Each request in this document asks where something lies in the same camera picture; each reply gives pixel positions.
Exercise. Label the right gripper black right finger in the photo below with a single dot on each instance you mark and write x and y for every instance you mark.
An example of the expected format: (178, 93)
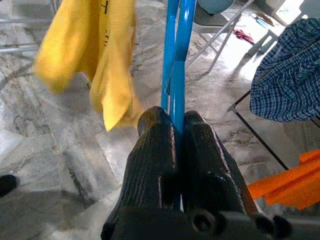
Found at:
(207, 170)

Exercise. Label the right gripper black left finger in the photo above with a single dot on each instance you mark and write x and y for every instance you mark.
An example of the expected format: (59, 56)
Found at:
(150, 162)

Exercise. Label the blue plastic hanger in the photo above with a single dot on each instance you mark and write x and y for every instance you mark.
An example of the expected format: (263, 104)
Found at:
(178, 100)

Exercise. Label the yellow garment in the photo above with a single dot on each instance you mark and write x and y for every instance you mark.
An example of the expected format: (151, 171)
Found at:
(75, 50)

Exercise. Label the orange garment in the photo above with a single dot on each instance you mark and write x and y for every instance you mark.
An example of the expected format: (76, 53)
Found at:
(295, 185)

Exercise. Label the blue plaid garment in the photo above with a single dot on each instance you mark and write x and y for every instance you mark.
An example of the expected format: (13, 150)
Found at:
(287, 82)

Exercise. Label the red cloth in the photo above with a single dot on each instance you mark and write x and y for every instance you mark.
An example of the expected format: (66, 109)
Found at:
(243, 36)

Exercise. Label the black clothes drying rack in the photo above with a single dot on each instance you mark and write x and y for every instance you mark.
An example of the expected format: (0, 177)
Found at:
(265, 41)

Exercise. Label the dark grey folding chair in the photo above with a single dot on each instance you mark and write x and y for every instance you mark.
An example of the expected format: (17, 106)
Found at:
(210, 21)

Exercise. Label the tan flat floor item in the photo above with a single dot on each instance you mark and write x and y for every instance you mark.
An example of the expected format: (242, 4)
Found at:
(262, 18)

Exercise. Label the blue seat cushion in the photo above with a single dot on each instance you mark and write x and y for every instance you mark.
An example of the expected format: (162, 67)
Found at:
(217, 5)

